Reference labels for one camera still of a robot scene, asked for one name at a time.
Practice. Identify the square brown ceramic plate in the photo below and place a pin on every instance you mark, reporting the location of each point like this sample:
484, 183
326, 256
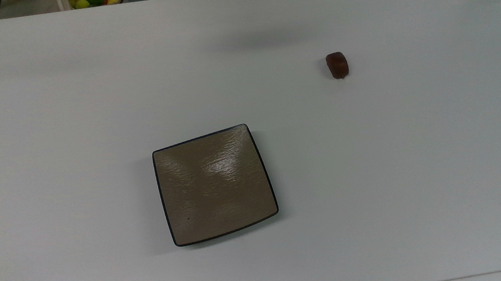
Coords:
215, 186

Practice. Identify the small brown round food item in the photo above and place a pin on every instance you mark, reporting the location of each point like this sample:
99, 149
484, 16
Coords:
337, 64

